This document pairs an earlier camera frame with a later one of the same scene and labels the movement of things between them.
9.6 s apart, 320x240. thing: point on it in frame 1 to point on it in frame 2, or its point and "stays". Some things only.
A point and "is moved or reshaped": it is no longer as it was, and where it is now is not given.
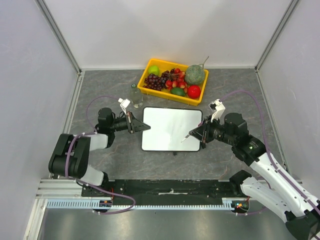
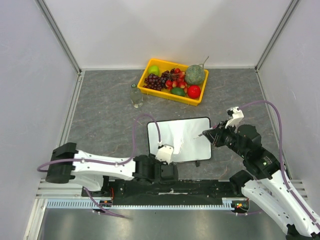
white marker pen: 186,136 is moved or reshaped
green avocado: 178,91 stays
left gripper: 134,125 to 166,182
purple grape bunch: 154,82 stays
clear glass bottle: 136,96 stays
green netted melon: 194,74 stays
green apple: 154,69 stays
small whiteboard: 169,126 is moved or reshaped
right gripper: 205,133 to 216,136
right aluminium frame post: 276,34 stays
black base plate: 162,189 stays
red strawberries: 177,80 stays
